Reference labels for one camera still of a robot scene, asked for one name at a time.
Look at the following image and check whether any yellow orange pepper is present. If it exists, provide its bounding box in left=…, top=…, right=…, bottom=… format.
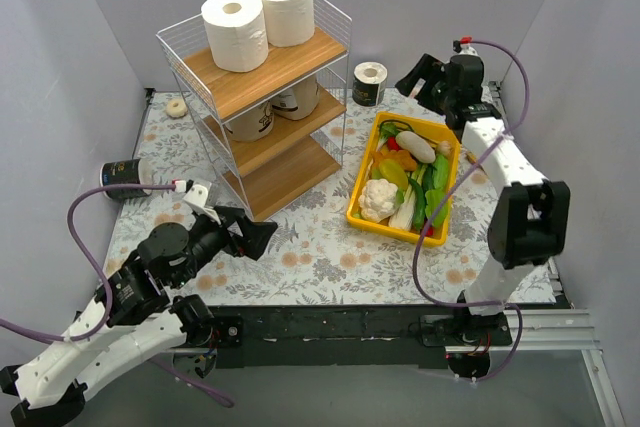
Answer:
left=371, top=150, right=418, bottom=190

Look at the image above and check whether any purple cable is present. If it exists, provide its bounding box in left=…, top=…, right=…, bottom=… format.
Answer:
left=0, top=181, right=236, bottom=408
left=412, top=39, right=530, bottom=382

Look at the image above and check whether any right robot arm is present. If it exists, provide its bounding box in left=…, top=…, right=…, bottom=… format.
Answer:
left=396, top=47, right=570, bottom=347

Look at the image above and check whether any yellow plastic bin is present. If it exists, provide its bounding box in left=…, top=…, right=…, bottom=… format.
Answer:
left=347, top=112, right=461, bottom=247

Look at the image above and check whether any black wrapped roll on side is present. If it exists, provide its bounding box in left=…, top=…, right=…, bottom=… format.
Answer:
left=99, top=158, right=153, bottom=201

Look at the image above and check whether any white wire wooden shelf rack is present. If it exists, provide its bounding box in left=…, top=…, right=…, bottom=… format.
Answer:
left=156, top=0, right=352, bottom=221

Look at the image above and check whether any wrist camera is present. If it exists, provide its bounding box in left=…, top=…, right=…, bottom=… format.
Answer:
left=172, top=179, right=222, bottom=225
left=452, top=36, right=478, bottom=56

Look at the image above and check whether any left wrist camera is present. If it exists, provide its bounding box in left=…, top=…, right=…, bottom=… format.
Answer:
left=172, top=179, right=222, bottom=225

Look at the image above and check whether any black roll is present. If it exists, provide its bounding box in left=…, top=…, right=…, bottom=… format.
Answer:
left=99, top=158, right=153, bottom=201
left=352, top=62, right=388, bottom=107

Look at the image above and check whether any green cucumber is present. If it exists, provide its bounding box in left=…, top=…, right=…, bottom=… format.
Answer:
left=429, top=154, right=449, bottom=191

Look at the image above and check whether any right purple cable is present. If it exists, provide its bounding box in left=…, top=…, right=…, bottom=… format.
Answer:
left=412, top=39, right=530, bottom=382

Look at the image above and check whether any white cauliflower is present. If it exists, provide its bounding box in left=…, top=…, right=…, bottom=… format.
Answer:
left=358, top=178, right=398, bottom=223

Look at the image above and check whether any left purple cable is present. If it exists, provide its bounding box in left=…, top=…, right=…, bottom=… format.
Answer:
left=0, top=181, right=236, bottom=408

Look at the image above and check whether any white paper towel roll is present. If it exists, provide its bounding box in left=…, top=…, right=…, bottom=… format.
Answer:
left=201, top=0, right=269, bottom=73
left=262, top=0, right=315, bottom=47

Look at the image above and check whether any brown printed paper roll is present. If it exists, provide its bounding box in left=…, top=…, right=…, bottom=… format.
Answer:
left=270, top=75, right=320, bottom=121

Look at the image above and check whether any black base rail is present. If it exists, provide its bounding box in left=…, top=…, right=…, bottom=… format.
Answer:
left=211, top=304, right=511, bottom=369

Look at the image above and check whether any white radish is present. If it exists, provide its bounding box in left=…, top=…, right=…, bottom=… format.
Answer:
left=395, top=131, right=436, bottom=164

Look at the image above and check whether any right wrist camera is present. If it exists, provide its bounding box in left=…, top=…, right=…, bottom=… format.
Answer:
left=452, top=36, right=478, bottom=56

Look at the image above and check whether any small beige donut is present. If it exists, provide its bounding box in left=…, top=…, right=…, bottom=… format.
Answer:
left=165, top=98, right=188, bottom=119

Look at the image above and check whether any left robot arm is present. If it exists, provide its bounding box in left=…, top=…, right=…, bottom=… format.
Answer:
left=1, top=207, right=278, bottom=426

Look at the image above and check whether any bok choy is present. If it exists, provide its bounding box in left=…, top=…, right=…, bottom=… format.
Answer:
left=388, top=185, right=416, bottom=231

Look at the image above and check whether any garlic bulb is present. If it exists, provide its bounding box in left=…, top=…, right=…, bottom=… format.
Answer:
left=436, top=141, right=452, bottom=157

